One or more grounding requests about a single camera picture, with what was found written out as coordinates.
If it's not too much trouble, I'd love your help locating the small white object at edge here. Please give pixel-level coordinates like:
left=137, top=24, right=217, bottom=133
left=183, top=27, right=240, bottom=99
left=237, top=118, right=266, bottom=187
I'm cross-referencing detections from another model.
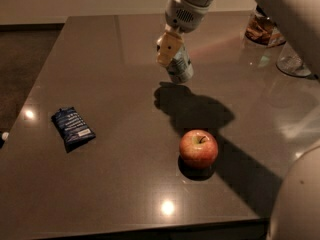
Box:
left=1, top=132, right=9, bottom=141

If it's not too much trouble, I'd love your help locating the silver green 7up can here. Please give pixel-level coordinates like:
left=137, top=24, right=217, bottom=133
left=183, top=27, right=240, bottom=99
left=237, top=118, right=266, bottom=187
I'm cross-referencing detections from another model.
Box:
left=167, top=45, right=194, bottom=84

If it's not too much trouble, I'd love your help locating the red yellow apple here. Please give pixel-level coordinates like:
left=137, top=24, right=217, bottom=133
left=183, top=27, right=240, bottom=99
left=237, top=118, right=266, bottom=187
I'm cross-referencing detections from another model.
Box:
left=179, top=129, right=218, bottom=169

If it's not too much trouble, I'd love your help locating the dark blue snack bag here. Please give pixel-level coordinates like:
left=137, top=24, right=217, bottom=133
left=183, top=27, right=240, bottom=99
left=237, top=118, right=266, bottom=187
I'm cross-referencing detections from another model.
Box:
left=51, top=107, right=96, bottom=148

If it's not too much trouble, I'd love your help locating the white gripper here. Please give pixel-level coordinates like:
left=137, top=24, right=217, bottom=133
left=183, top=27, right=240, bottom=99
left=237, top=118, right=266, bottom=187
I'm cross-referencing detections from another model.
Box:
left=156, top=0, right=210, bottom=67

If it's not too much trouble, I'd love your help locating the glass jar with black lid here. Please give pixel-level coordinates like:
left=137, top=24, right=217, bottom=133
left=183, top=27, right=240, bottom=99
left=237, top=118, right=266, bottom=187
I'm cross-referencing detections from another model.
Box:
left=245, top=6, right=274, bottom=46

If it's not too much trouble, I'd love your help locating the clear plastic snack packet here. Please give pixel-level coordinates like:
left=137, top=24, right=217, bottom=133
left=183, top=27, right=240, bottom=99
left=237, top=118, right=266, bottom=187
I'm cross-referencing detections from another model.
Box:
left=267, top=27, right=286, bottom=48

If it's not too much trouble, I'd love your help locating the clear glass jar base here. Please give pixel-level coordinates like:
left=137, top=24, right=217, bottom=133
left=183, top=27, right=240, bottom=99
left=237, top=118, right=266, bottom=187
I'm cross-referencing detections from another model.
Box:
left=276, top=42, right=311, bottom=78

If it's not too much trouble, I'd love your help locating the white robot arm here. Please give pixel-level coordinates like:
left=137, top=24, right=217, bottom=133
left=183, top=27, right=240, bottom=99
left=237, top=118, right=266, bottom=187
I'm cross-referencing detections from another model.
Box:
left=157, top=0, right=320, bottom=240

